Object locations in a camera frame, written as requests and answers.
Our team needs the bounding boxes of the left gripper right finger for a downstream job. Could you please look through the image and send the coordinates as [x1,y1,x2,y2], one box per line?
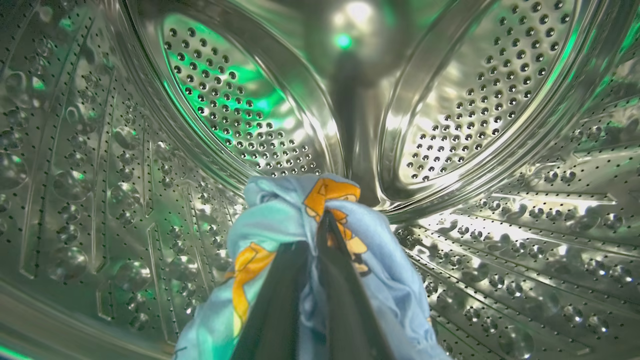
[316,209,396,360]

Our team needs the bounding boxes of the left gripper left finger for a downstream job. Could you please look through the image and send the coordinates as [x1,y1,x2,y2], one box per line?
[230,240,314,360]

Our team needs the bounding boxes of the blue garment with orange print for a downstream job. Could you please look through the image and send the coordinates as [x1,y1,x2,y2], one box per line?
[172,172,451,360]

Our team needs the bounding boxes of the stainless steel washer drum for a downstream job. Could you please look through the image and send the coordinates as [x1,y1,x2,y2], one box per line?
[0,0,640,360]

